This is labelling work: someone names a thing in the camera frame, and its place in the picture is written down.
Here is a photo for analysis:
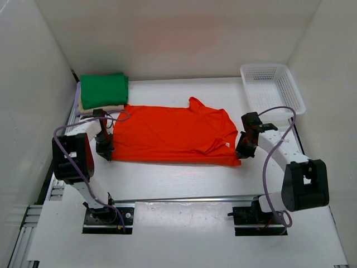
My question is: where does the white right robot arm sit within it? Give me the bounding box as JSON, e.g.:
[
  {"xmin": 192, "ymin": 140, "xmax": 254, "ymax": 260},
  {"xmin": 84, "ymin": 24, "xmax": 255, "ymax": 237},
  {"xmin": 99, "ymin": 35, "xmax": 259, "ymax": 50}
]
[{"xmin": 229, "ymin": 123, "xmax": 330, "ymax": 228}]

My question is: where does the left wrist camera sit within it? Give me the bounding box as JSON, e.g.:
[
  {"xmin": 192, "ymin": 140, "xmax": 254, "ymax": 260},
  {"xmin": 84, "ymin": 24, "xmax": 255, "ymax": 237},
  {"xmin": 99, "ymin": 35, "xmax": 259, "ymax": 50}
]
[{"xmin": 92, "ymin": 109, "xmax": 107, "ymax": 120}]

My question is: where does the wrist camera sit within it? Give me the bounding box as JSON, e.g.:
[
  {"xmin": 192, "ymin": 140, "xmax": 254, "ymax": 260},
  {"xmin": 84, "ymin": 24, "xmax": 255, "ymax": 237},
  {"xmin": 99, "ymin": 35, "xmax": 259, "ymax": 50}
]
[
  {"xmin": 241, "ymin": 112, "xmax": 262, "ymax": 130},
  {"xmin": 92, "ymin": 109, "xmax": 107, "ymax": 120}
]

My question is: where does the white front cover board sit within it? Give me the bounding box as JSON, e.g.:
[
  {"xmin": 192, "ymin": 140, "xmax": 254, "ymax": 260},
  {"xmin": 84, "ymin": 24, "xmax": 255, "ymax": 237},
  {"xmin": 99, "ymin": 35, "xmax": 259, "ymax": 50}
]
[{"xmin": 28, "ymin": 201, "xmax": 347, "ymax": 267}]

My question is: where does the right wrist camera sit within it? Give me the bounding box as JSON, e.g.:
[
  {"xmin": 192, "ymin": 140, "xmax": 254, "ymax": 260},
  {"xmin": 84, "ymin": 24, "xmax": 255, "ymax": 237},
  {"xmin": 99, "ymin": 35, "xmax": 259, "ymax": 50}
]
[{"xmin": 241, "ymin": 112, "xmax": 262, "ymax": 130}]

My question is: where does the orange t shirt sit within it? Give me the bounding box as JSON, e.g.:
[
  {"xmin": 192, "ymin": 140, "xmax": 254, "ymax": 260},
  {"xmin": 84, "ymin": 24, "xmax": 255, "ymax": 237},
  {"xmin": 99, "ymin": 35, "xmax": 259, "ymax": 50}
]
[{"xmin": 112, "ymin": 97, "xmax": 242, "ymax": 167}]

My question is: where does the white plastic basket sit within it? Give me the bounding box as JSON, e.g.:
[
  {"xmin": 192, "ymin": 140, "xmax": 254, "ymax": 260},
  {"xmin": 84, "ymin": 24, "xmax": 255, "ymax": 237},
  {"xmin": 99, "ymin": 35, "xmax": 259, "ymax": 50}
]
[{"xmin": 240, "ymin": 63, "xmax": 306, "ymax": 123}]

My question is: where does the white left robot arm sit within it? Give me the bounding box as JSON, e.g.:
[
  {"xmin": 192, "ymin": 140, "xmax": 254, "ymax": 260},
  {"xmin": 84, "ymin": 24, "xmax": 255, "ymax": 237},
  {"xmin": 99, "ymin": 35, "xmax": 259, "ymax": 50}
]
[{"xmin": 52, "ymin": 116, "xmax": 117, "ymax": 223}]

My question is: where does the beige t shirt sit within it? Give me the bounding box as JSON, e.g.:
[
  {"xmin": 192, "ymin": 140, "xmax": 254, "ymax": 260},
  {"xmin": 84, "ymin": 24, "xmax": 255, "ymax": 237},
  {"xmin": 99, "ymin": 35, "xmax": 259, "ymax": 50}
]
[{"xmin": 77, "ymin": 98, "xmax": 124, "ymax": 115}]

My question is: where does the purple t shirt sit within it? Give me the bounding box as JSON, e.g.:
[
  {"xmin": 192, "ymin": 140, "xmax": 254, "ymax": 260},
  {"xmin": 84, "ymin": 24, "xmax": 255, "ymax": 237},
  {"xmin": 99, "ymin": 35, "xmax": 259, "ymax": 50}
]
[{"xmin": 74, "ymin": 82, "xmax": 80, "ymax": 116}]

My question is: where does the green t shirt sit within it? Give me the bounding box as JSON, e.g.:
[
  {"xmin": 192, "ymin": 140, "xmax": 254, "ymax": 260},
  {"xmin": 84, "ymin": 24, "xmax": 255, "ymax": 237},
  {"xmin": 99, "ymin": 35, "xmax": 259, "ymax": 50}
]
[{"xmin": 80, "ymin": 73, "xmax": 129, "ymax": 109}]

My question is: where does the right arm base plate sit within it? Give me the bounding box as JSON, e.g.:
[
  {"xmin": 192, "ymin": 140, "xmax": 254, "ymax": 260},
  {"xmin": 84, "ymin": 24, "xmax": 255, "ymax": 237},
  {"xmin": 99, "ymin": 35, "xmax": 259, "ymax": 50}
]
[{"xmin": 227, "ymin": 207, "xmax": 288, "ymax": 237}]

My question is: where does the aluminium front rail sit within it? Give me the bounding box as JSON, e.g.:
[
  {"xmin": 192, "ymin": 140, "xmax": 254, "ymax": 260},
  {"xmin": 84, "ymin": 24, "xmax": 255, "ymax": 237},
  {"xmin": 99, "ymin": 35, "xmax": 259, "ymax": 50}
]
[{"xmin": 114, "ymin": 194, "xmax": 260, "ymax": 203}]

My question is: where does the aluminium table edge rail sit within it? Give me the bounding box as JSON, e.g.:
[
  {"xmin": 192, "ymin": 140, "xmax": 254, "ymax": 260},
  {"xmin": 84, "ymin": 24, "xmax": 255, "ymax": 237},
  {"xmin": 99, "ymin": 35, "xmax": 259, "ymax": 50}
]
[{"xmin": 45, "ymin": 111, "xmax": 78, "ymax": 201}]

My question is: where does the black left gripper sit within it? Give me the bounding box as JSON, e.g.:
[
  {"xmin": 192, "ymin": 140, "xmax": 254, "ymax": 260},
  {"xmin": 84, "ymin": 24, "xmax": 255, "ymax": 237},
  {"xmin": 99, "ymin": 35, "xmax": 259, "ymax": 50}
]
[{"xmin": 94, "ymin": 131, "xmax": 115, "ymax": 161}]

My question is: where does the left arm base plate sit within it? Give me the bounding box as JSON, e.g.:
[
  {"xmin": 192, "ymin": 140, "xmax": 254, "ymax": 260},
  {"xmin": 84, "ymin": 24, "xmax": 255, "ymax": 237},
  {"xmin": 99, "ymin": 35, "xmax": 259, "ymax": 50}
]
[{"xmin": 82, "ymin": 205, "xmax": 135, "ymax": 235}]

